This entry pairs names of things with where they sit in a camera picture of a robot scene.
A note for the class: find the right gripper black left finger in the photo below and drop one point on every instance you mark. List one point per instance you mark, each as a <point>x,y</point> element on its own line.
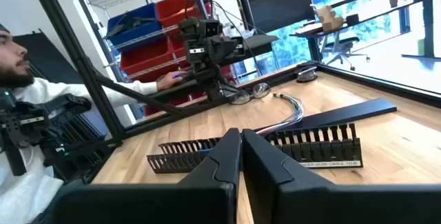
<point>155,203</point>

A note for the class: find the black round puck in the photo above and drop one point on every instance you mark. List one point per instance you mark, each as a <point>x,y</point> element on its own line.
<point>306,76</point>

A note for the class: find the red plastic storage bin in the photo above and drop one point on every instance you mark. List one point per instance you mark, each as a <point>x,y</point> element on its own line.
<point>148,56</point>
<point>172,8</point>

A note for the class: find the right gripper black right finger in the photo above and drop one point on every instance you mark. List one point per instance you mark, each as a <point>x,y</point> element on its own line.
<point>344,203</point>

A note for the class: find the black flat panel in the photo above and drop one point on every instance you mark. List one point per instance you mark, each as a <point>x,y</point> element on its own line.
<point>279,0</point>

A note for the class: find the grey office chair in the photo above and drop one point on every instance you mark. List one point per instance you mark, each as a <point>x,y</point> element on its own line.
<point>341,46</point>

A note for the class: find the clear safety glasses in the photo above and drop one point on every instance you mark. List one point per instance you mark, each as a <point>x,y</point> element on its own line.
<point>260,89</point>

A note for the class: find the grey desk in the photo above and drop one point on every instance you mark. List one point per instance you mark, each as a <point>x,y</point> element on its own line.
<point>256,42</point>

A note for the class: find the long black table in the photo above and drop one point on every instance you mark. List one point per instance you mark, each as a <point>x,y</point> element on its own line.
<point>314,50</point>

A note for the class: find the blue plastic storage bin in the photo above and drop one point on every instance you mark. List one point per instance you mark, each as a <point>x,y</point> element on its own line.
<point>138,32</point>

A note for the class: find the black raceway cover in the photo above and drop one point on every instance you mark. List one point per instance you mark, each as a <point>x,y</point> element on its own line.
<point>344,113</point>

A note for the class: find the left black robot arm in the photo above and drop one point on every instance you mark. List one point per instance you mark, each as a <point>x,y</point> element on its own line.
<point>206,50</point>

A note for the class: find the brown cardboard boxes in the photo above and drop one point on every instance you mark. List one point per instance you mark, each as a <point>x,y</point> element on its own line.
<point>329,19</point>

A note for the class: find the person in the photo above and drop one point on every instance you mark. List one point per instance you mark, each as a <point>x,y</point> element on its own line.
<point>20,62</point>

